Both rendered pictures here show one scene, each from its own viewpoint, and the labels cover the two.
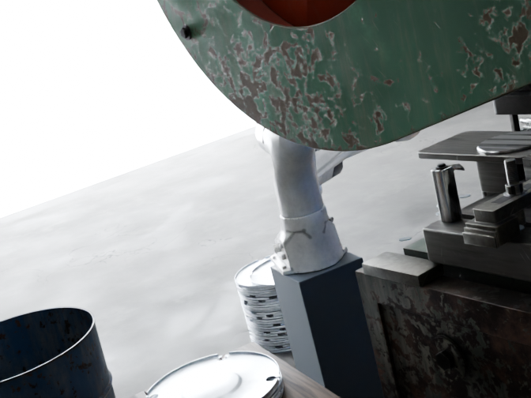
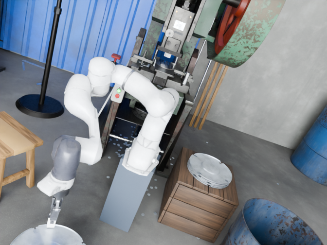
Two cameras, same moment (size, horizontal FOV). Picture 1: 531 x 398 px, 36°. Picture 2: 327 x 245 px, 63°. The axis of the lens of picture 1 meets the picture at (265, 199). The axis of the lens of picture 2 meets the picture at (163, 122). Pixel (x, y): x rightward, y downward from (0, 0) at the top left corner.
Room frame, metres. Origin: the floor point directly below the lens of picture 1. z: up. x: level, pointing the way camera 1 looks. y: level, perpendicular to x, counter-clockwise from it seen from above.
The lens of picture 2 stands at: (3.04, 0.41, 1.24)
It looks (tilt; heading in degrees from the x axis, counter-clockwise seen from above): 25 degrees down; 202
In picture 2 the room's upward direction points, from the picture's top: 22 degrees clockwise
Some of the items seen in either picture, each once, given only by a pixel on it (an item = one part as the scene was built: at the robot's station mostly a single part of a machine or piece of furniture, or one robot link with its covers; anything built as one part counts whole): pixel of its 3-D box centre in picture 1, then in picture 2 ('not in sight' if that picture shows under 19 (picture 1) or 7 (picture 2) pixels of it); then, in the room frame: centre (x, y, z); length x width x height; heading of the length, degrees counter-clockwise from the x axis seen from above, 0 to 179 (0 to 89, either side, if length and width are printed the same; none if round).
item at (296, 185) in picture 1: (295, 164); (161, 112); (1.91, -0.09, 0.71); 0.18 x 0.11 x 0.25; 11
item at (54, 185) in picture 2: not in sight; (56, 181); (2.46, -0.13, 0.51); 0.13 x 0.12 x 0.05; 139
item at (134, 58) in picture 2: not in sight; (142, 56); (1.33, -0.65, 0.76); 0.17 x 0.06 x 0.10; 121
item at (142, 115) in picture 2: not in sight; (147, 109); (1.24, -0.50, 0.36); 0.34 x 0.34 x 0.10
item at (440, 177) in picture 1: (446, 191); (186, 78); (1.26, -0.29, 0.75); 0.03 x 0.03 x 0.10; 31
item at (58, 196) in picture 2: not in sight; (58, 192); (2.43, -0.13, 0.44); 0.08 x 0.07 x 0.09; 49
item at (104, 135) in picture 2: not in sight; (121, 83); (1.26, -0.81, 0.45); 0.92 x 0.12 x 0.90; 31
